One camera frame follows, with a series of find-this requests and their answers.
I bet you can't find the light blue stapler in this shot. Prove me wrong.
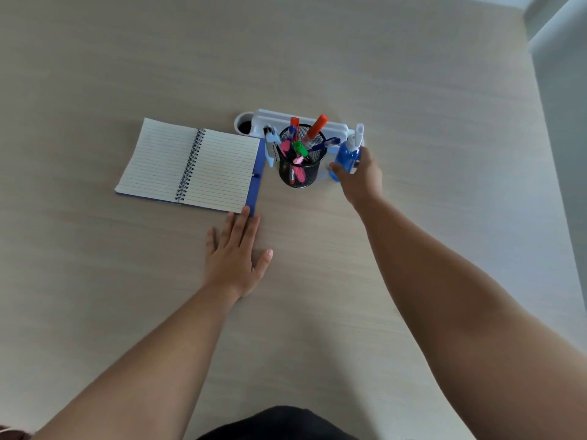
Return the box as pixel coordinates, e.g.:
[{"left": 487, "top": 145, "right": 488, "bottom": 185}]
[{"left": 263, "top": 126, "right": 281, "bottom": 168}]

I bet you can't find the person's left hand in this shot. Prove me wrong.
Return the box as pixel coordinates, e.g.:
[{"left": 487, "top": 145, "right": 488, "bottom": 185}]
[{"left": 205, "top": 212, "right": 274, "bottom": 299}]

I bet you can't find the black mesh pen holder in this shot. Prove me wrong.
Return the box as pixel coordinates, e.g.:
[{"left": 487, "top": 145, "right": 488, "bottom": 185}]
[{"left": 278, "top": 124, "right": 328, "bottom": 189}]

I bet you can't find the white desk organizer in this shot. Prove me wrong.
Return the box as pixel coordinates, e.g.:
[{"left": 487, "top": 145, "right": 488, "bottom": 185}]
[{"left": 234, "top": 109, "right": 355, "bottom": 168}]

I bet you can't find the person's right hand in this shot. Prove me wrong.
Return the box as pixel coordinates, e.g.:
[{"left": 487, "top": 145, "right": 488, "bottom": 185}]
[{"left": 330, "top": 147, "right": 383, "bottom": 214}]

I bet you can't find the person's right forearm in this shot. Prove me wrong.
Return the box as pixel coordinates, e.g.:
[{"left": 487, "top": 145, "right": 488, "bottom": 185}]
[{"left": 357, "top": 194, "right": 587, "bottom": 440}]

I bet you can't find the open spiral notebook blue cover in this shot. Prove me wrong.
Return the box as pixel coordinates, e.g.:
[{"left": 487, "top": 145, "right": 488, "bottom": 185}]
[{"left": 115, "top": 117, "right": 267, "bottom": 218}]

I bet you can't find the pink highlighter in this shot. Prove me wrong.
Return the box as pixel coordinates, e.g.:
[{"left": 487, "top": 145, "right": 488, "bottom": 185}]
[{"left": 281, "top": 140, "right": 307, "bottom": 184}]

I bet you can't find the blue spray bottle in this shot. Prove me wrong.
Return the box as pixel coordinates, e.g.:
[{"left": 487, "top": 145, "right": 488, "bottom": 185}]
[{"left": 330, "top": 123, "right": 365, "bottom": 183}]

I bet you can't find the person's black clothing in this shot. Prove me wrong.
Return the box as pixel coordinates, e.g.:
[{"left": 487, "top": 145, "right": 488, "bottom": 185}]
[{"left": 196, "top": 406, "right": 359, "bottom": 440}]

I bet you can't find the orange cap marker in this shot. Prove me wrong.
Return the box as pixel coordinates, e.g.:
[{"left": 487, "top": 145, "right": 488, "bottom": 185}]
[{"left": 303, "top": 114, "right": 329, "bottom": 143}]

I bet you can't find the person's left forearm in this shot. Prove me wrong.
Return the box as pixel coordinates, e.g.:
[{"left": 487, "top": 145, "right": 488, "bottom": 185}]
[{"left": 33, "top": 285, "right": 241, "bottom": 440}]

